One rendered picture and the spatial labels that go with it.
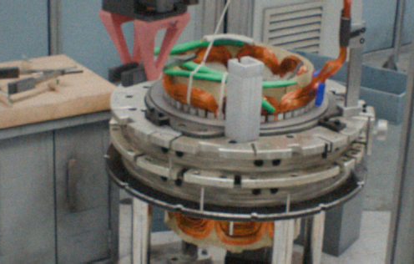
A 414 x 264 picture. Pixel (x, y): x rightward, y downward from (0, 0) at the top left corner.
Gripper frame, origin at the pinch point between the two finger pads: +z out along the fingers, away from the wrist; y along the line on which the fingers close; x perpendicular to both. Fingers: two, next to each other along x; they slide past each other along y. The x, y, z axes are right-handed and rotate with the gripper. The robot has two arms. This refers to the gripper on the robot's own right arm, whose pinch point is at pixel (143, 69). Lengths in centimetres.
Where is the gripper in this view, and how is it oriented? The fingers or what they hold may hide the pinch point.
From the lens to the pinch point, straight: 103.1
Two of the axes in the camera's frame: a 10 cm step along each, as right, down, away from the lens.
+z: -0.5, 9.3, 3.6
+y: 7.7, 2.6, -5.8
